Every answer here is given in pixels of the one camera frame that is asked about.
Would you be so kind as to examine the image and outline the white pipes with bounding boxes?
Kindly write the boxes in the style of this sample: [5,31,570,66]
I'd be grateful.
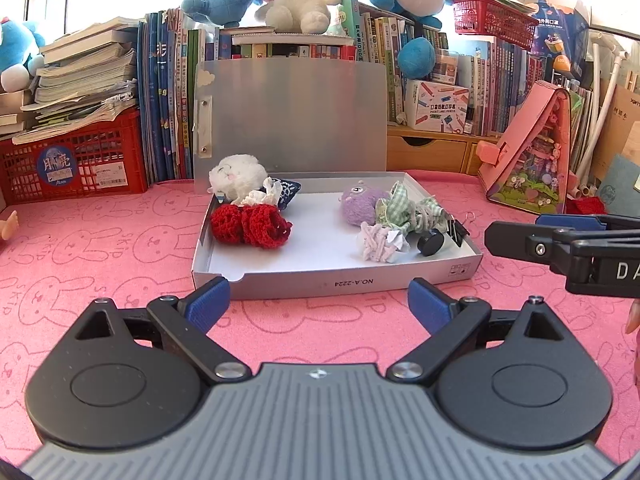
[576,32,628,185]

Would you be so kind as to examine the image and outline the row of books right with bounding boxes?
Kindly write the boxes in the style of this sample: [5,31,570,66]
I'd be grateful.
[339,0,601,141]

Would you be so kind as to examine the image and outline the wooden drawer unit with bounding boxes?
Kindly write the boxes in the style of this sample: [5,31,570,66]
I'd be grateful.
[386,126,499,176]

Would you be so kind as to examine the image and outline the row of blue books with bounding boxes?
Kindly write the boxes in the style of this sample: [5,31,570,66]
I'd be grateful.
[134,8,222,184]

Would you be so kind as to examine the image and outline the black round puck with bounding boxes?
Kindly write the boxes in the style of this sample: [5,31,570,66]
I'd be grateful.
[416,229,445,257]

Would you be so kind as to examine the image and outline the blue cardboard box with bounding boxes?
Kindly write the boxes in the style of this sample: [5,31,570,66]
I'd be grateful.
[530,0,589,79]

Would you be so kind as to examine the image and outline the pink triangular pencil case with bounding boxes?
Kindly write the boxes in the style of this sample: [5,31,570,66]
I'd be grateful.
[475,81,570,214]

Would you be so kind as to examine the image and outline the brown haired doll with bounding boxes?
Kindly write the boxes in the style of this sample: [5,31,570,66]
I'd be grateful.
[0,210,20,242]

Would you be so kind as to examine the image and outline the person's right hand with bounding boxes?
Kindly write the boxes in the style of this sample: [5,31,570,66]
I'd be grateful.
[624,299,640,386]

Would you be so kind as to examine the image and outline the blue white plush left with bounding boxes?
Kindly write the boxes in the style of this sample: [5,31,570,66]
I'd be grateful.
[0,18,46,93]

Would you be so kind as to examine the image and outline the green checked cloth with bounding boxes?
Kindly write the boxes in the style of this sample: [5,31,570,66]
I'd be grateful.
[374,181,450,236]

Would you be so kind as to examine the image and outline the white fluffy plush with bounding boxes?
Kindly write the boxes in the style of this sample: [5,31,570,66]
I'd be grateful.
[208,154,268,205]

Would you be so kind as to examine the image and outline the black binder clip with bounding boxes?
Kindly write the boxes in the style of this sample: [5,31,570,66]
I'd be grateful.
[447,211,476,247]

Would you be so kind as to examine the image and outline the red plastic crate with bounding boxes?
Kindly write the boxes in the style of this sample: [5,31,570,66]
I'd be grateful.
[1,108,148,205]

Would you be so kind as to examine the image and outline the purple fuzzy plush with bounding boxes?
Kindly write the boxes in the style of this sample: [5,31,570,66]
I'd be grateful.
[340,181,390,226]

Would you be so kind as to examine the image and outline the grey open cardboard box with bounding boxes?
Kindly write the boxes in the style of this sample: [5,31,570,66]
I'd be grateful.
[192,58,482,300]

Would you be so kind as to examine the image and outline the red cloth at right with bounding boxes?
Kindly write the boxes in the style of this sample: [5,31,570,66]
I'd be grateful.
[565,196,606,214]

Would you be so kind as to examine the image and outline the pink white fuzzy cloth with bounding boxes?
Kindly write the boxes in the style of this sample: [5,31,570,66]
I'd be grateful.
[356,222,410,263]

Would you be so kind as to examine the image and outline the blue patterned pouch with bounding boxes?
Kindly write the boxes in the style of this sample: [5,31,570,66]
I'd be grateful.
[259,177,302,211]

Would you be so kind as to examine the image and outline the stack of books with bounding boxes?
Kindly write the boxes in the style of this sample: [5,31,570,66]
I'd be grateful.
[1,18,140,144]

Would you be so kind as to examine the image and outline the red basket on books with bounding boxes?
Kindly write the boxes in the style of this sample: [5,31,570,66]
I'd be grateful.
[452,0,538,51]

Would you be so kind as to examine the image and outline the red knitted item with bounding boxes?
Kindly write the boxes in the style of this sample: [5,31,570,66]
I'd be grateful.
[209,204,293,250]

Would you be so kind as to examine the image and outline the white colourful box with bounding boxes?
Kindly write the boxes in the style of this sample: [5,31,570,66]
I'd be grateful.
[405,80,470,133]

